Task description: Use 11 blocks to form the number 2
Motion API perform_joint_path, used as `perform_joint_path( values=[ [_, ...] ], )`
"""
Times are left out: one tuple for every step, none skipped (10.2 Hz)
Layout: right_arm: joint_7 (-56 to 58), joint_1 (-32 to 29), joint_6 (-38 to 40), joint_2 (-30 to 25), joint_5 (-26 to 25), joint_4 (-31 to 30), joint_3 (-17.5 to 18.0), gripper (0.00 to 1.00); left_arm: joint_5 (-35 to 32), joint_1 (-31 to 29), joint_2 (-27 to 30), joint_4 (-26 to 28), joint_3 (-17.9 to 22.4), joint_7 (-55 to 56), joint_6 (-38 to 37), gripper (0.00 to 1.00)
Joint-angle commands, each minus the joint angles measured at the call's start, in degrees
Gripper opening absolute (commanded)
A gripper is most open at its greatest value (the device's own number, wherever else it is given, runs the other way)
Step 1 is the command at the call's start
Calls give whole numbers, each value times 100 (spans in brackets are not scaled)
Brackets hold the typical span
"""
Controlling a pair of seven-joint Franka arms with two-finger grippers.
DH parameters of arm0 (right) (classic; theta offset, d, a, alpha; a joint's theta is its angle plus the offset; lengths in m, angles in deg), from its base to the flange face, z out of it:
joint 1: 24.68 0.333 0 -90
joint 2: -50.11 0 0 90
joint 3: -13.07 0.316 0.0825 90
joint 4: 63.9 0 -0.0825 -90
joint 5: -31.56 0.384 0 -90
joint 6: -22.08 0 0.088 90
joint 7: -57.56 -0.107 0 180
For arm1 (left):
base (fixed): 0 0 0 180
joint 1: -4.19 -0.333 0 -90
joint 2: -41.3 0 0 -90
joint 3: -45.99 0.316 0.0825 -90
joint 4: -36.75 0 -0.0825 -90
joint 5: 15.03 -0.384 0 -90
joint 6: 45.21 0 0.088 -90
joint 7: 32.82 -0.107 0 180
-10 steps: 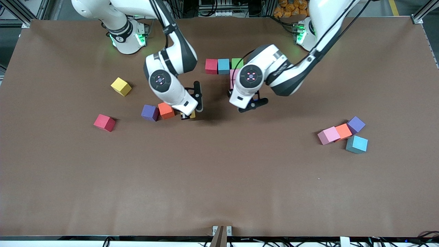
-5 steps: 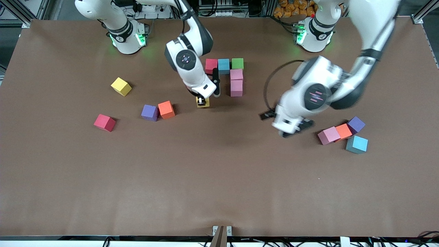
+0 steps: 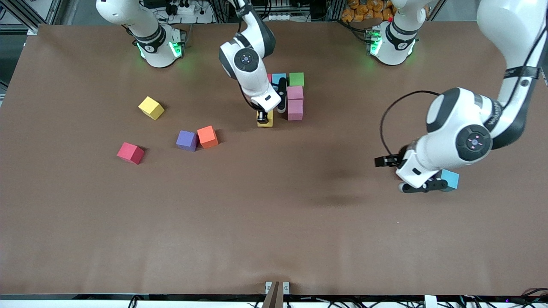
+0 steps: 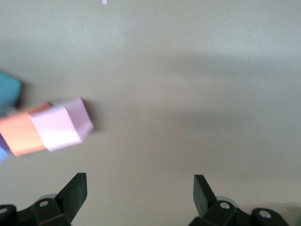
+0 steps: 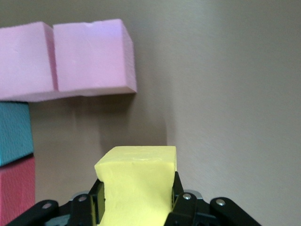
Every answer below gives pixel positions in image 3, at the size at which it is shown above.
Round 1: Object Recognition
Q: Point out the purple foam cube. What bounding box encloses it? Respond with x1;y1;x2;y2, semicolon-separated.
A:
176;130;198;152

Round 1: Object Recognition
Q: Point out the metal table edge bracket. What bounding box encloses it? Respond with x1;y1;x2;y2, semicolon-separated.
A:
265;281;290;295

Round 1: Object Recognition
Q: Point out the white power strip with plugs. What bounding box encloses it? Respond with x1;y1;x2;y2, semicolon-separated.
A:
165;0;214;24

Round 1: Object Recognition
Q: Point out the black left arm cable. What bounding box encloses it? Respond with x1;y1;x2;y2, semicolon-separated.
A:
380;90;441;160

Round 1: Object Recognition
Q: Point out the bag of orange items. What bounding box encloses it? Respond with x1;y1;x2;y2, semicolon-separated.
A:
341;0;394;23

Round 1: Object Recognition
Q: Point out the orange foam cube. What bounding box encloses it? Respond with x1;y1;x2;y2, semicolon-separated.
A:
197;125;218;149

